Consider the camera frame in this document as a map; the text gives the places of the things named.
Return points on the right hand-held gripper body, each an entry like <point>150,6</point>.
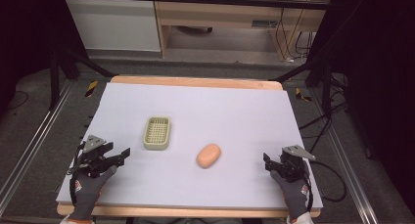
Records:
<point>293,163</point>

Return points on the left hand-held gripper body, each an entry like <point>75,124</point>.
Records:
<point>93,158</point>

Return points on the beige plastic soap dish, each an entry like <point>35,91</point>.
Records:
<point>157,133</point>

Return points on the orange soap bar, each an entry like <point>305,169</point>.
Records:
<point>208,156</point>

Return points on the person's right hand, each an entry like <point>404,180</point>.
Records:
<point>293,194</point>

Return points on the person's left hand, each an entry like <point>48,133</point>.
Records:
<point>86,193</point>

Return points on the white table mat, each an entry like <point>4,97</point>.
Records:
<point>202,113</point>

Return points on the black metal stand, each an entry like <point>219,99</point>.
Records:
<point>55,77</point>
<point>323,80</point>

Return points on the wooden table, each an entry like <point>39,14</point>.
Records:
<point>195,81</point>

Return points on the white cabinet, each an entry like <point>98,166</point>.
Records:
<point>114,22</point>

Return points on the black curtain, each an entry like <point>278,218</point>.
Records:
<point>378,70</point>
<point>29,31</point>

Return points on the wooden desk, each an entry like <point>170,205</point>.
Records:
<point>221,12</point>

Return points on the metal floor rail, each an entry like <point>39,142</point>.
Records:
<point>36,132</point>
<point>345,165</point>

